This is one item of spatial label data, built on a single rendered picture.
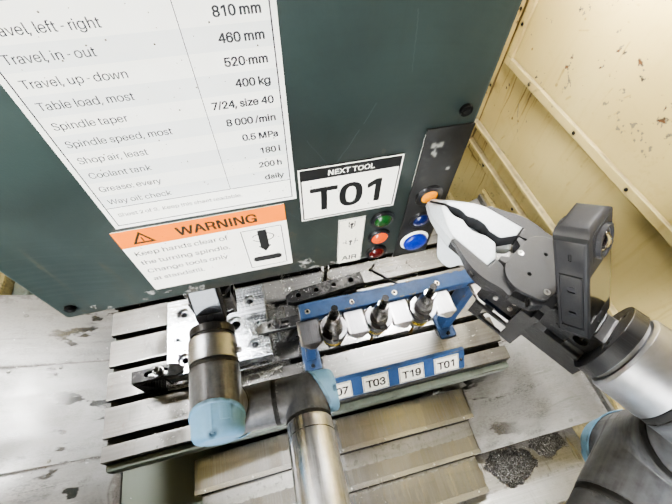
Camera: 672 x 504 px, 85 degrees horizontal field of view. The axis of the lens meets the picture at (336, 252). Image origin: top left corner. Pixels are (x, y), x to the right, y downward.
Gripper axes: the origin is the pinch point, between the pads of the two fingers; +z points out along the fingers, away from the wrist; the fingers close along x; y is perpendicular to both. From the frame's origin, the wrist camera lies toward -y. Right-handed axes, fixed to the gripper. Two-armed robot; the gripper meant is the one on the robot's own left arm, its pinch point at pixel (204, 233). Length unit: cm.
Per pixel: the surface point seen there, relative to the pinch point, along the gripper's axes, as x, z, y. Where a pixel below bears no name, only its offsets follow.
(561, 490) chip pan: 85, -61, 80
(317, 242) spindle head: 17.5, -21.7, -21.5
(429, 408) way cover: 51, -30, 73
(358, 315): 28.3, -12.1, 25.2
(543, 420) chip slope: 84, -42, 69
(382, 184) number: 24.1, -21.9, -29.4
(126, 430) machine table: -37, -17, 57
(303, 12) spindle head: 17, -22, -45
